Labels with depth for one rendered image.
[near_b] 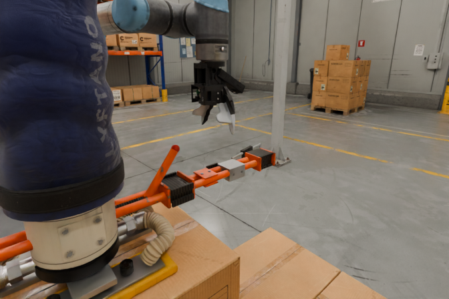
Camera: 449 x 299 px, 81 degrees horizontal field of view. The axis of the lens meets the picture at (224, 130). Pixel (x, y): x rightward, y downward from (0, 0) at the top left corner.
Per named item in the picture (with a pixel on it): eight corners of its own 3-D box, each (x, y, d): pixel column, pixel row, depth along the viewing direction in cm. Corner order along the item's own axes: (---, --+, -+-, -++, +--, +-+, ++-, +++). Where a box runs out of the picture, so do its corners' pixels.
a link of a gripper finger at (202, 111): (186, 119, 84) (194, 98, 78) (201, 117, 88) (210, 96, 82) (190, 127, 83) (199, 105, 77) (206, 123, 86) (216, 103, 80)
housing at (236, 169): (230, 182, 84) (230, 169, 82) (216, 175, 89) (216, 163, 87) (245, 176, 88) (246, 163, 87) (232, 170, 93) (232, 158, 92)
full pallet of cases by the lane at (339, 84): (347, 115, 666) (356, 43, 620) (309, 110, 737) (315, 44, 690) (364, 109, 748) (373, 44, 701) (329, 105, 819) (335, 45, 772)
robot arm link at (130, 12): (22, 11, 98) (131, -22, 59) (59, 17, 108) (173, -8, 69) (27, 44, 101) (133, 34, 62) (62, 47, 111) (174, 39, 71)
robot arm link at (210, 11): (207, 0, 76) (236, -5, 70) (208, 45, 80) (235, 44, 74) (184, -6, 69) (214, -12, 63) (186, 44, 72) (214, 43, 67)
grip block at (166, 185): (170, 210, 69) (168, 189, 67) (153, 195, 76) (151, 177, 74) (196, 199, 74) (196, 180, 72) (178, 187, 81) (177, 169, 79)
